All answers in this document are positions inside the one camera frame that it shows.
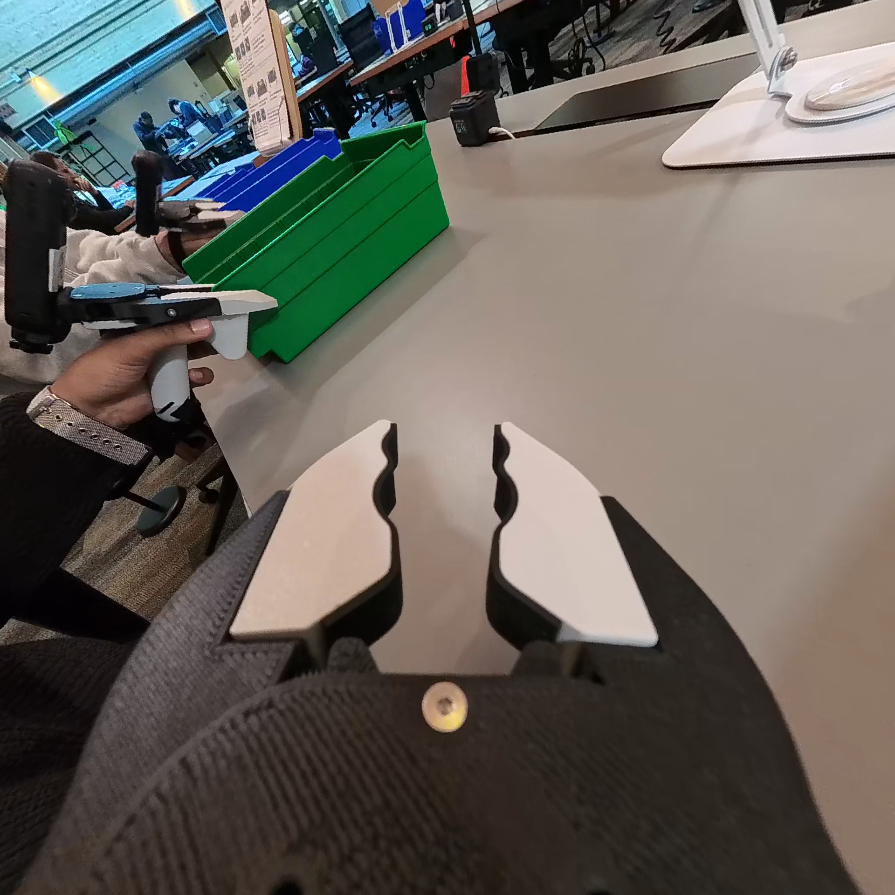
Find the grey desk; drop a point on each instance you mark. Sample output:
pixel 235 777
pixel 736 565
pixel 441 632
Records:
pixel 629 314

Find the black office chair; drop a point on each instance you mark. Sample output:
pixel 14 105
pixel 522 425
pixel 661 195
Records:
pixel 161 510

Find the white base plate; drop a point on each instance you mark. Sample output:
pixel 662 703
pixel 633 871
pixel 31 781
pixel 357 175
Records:
pixel 734 140

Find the green plastic bin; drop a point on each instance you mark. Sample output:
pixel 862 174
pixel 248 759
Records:
pixel 335 245

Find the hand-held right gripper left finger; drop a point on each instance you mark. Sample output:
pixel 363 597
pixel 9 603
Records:
pixel 314 552

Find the orange cone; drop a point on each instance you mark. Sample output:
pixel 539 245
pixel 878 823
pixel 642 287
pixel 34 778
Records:
pixel 466 77

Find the brown document board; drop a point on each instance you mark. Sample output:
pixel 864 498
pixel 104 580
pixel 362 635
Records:
pixel 269 84

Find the black charger box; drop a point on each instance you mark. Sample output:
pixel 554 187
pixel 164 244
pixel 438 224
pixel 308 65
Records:
pixel 472 122

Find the pale oval pad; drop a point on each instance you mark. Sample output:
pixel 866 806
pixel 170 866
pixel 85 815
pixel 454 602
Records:
pixel 846 94

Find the person's left hand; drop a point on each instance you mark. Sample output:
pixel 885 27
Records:
pixel 105 377

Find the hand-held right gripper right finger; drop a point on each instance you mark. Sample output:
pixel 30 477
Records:
pixel 573 552

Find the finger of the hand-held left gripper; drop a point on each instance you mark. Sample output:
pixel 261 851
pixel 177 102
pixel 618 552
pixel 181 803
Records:
pixel 238 304

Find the woven wristwatch band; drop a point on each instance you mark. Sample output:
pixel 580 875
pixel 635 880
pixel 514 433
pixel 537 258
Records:
pixel 77 426

